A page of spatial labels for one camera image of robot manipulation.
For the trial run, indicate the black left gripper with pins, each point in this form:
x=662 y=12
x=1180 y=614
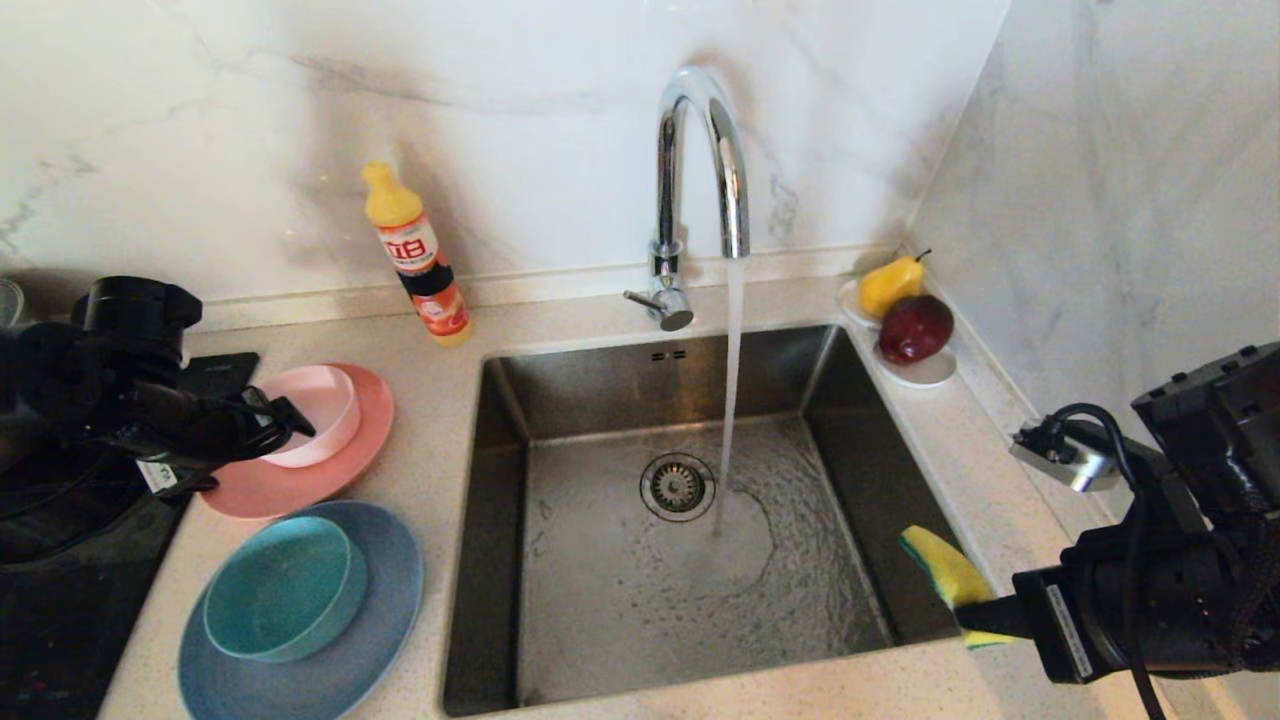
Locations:
x=130 y=380

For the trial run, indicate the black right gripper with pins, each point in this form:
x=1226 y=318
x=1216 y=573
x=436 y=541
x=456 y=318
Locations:
x=1150 y=610

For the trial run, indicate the light pink bowl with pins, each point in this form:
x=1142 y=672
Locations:
x=325 y=400

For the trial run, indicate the yellow sponge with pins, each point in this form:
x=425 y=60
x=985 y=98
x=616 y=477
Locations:
x=940 y=565

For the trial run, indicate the yellow-capped orange dish soap bottle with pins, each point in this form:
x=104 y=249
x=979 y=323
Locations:
x=415 y=250

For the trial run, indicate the chrome gooseneck faucet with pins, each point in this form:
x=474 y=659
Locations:
x=668 y=180

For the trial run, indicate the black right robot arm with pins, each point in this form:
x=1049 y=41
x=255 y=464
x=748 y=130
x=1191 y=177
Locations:
x=1200 y=420

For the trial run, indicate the stainless steel sink basin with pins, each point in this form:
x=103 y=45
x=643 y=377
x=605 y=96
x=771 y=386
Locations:
x=600 y=600

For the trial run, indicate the salmon pink plate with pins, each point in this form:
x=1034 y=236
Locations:
x=340 y=470

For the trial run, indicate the teal bowl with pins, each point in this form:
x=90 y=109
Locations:
x=280 y=590

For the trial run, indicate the blue plate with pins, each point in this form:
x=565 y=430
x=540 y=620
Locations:
x=385 y=620

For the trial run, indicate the small white dish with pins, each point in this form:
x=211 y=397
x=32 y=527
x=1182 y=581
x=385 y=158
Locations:
x=930 y=374
x=848 y=303

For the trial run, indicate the dark red apple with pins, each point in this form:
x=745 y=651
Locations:
x=913 y=328

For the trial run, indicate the black induction cooktop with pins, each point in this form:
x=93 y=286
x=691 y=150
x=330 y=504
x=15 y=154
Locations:
x=60 y=640

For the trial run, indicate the round metal drain strainer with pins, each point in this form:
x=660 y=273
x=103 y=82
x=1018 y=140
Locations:
x=677 y=487

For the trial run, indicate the yellow pear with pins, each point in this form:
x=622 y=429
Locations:
x=887 y=286

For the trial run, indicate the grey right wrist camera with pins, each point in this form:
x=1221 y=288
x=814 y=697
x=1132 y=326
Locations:
x=1065 y=455

